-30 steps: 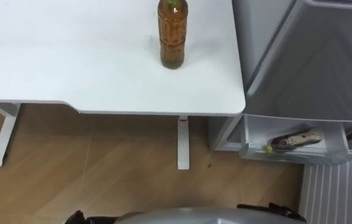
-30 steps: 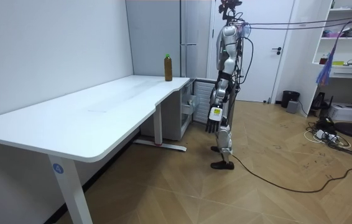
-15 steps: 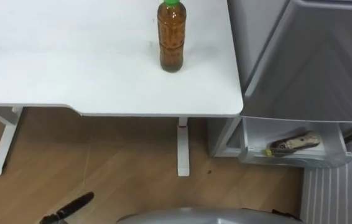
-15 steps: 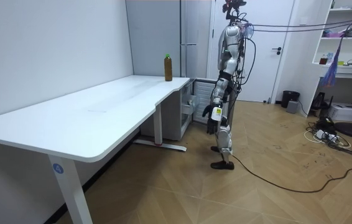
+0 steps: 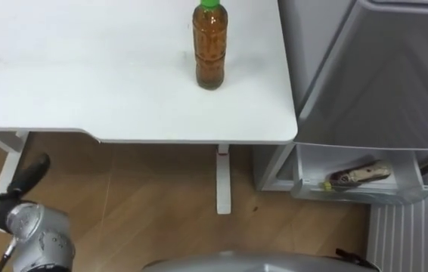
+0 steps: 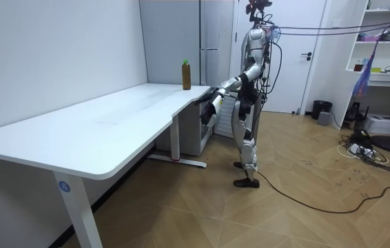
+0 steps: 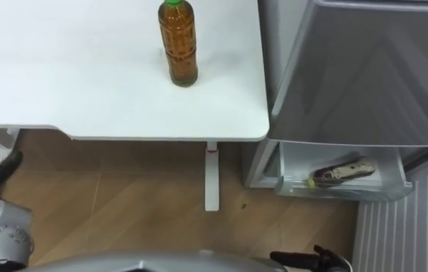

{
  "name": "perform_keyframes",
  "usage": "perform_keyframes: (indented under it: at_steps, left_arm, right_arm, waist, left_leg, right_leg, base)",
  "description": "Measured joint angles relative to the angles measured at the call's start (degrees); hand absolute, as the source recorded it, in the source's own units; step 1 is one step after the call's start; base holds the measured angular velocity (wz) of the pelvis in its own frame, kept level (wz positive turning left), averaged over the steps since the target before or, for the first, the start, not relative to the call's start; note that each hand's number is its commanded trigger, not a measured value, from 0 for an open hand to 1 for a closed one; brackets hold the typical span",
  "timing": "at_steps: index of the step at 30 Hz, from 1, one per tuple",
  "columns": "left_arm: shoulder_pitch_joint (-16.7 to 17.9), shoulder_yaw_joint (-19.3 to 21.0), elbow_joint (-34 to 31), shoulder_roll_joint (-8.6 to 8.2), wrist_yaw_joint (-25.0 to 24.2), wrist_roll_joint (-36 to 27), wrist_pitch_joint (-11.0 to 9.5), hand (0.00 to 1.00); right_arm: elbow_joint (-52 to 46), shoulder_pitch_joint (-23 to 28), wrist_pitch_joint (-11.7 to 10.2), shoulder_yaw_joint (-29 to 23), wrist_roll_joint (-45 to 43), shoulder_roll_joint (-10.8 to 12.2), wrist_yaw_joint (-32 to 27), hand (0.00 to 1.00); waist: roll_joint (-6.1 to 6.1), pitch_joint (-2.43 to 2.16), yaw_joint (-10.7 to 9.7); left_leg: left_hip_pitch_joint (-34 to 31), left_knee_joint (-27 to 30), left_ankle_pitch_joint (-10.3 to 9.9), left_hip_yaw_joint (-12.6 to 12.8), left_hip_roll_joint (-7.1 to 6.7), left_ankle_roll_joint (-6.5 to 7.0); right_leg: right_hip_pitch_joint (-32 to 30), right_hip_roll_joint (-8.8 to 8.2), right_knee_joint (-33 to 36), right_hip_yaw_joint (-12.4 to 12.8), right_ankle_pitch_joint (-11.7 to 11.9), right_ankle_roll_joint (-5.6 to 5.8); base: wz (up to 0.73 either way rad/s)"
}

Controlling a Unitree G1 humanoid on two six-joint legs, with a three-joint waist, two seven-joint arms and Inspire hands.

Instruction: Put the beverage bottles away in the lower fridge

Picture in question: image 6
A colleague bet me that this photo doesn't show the cable bundle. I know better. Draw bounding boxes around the cable bundle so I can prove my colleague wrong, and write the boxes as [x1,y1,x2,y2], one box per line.
[270,16,390,99]

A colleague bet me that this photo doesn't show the grey fridge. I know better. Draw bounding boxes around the grey fridge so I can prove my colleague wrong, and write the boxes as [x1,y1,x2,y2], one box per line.
[138,0,236,87]

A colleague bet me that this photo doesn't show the white shelf unit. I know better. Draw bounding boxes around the white shelf unit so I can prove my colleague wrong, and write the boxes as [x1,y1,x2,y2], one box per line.
[339,0,390,132]

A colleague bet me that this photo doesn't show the white power strip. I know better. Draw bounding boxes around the white power strip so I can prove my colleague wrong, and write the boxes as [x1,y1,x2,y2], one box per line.
[348,143,376,158]

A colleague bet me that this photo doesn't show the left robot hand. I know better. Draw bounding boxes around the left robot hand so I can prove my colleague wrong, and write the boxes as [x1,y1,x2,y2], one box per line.
[200,93,225,127]

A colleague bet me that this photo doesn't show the robot legs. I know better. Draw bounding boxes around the robot legs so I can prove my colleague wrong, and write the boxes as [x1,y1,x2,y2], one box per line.
[231,99,261,189]

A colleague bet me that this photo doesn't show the white desk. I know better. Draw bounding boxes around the white desk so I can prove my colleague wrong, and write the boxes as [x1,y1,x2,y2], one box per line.
[0,82,212,248]

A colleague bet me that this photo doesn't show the robot body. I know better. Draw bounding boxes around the robot body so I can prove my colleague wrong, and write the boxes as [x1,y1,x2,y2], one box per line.
[238,0,283,114]

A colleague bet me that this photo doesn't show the white ribbed panel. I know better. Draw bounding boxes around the white ribbed panel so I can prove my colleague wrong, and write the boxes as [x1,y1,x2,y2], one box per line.
[214,92,238,139]

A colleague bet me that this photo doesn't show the white door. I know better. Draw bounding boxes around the white door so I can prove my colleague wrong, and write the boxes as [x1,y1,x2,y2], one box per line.
[232,0,327,114]

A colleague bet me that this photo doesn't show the black floor cable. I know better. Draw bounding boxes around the black floor cable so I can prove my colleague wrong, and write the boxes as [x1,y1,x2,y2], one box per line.
[256,170,390,215]

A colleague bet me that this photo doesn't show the brown bottle with green cap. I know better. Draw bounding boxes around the brown bottle with green cap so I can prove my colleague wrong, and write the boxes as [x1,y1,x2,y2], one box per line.
[181,59,192,91]

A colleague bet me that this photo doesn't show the small grey box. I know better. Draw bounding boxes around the small grey box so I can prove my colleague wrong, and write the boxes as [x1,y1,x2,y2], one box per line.
[316,110,332,127]

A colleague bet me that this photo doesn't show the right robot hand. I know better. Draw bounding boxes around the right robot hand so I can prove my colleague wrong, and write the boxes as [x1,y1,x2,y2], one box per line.
[194,86,218,106]

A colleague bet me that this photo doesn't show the white cardboard box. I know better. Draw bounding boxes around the white cardboard box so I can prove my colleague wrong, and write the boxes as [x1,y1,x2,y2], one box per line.
[363,113,390,136]

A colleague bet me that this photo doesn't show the white low cabinet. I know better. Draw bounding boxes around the white low cabinet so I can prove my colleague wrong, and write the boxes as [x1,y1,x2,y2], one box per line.
[155,99,216,156]

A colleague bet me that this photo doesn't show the black waste bin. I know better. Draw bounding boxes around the black waste bin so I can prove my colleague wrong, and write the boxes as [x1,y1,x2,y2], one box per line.
[311,99,333,121]

